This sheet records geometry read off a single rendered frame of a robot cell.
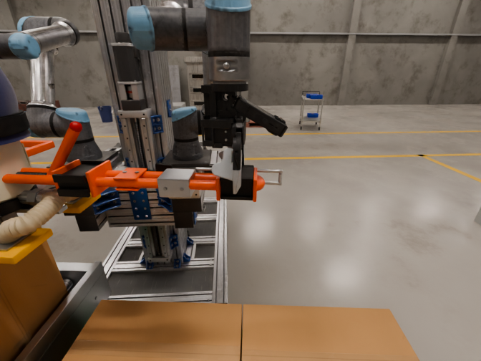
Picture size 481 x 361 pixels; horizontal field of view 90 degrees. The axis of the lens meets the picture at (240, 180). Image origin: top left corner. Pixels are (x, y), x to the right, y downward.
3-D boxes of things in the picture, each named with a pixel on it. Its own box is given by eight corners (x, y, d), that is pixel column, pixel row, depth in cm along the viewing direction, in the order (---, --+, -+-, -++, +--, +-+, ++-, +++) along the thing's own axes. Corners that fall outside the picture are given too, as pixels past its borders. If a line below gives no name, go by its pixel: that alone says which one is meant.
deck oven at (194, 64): (189, 120, 763) (183, 56, 689) (193, 114, 863) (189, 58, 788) (232, 119, 769) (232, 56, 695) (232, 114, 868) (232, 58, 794)
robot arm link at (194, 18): (186, 13, 53) (183, -1, 43) (237, 14, 54) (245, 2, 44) (190, 54, 56) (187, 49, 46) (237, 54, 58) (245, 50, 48)
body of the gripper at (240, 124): (210, 140, 54) (207, 82, 49) (248, 141, 53) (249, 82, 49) (202, 150, 47) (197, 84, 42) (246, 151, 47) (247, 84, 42)
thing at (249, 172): (216, 200, 50) (215, 178, 48) (221, 185, 57) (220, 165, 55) (256, 202, 50) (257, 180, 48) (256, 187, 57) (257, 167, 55)
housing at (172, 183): (158, 198, 52) (155, 179, 50) (169, 185, 58) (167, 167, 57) (190, 199, 52) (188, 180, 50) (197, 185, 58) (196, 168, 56)
